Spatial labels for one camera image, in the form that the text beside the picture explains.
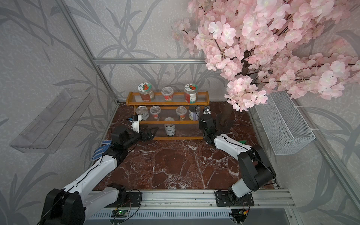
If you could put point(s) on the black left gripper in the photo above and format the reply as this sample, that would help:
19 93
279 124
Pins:
148 138

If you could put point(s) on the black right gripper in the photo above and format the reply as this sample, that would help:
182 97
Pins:
200 125

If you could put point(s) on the small clear cup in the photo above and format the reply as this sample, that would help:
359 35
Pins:
181 111
155 111

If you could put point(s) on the tomato lid jar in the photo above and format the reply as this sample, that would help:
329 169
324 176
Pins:
146 91
190 93

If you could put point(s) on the small red label plastic cup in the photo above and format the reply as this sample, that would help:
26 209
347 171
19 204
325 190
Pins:
167 93

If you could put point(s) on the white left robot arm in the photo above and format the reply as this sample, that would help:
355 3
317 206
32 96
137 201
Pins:
73 204

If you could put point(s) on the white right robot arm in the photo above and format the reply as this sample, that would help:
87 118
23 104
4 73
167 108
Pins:
255 166

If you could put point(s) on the black label can bottom shelf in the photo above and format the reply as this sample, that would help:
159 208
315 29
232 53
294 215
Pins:
170 128

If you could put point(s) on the orange wooden three-tier shelf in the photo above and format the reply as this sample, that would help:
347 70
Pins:
185 129

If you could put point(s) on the brown tree trunk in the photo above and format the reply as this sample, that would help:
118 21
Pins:
227 118

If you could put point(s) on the silver pull-tab can left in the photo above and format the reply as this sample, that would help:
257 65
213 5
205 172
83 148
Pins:
143 112

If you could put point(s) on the blue dotted work glove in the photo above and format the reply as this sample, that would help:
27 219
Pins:
105 144

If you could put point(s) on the left green circuit board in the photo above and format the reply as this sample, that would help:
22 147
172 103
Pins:
120 213

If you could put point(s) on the right circuit board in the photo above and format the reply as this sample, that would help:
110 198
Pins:
239 216

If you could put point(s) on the pink cherry blossom crown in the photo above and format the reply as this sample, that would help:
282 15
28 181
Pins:
251 43

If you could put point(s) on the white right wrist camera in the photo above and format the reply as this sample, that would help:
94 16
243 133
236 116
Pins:
206 110

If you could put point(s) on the dark metal tree base plate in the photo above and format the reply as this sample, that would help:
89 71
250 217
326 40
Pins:
223 129

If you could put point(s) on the aluminium front rail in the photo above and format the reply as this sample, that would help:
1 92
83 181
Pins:
190 204

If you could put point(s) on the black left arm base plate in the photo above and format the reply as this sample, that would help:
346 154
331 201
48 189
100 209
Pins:
130 198

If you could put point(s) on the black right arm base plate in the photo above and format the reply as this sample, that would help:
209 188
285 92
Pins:
228 199

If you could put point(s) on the white wire mesh basket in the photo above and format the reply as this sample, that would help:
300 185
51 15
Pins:
284 125

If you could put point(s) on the clear acrylic wall shelf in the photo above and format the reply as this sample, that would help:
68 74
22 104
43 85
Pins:
46 133

